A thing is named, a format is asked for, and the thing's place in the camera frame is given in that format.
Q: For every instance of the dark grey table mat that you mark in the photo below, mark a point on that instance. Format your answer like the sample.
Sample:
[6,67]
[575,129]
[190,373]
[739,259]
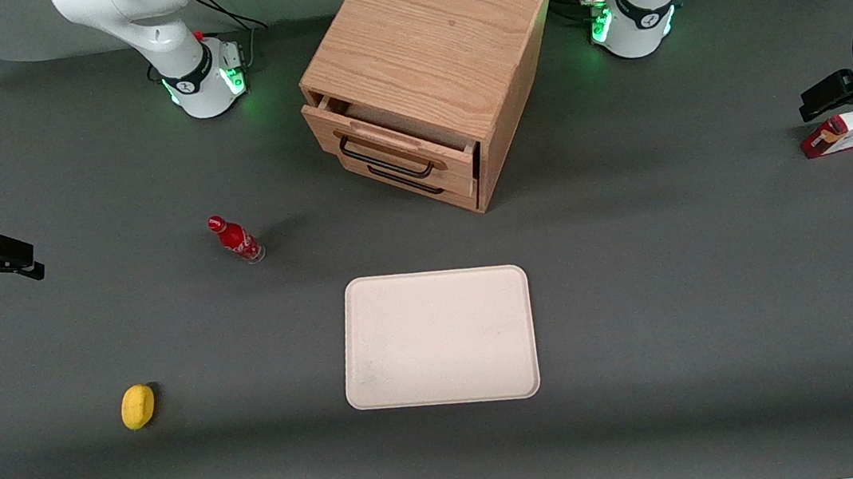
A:
[641,287]

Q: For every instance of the yellow lemon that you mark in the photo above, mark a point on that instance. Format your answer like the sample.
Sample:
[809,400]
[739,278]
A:
[138,406]

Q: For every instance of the wooden drawer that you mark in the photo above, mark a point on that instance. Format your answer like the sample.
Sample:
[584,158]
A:
[453,192]
[399,142]

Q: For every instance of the red cola bottle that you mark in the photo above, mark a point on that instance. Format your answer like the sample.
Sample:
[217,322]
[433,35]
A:
[238,239]

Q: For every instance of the wooden drawer cabinet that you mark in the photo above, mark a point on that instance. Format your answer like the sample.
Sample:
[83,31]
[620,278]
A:
[435,30]

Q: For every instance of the beige rectangular tray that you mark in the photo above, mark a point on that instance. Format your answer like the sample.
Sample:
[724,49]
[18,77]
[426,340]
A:
[438,339]

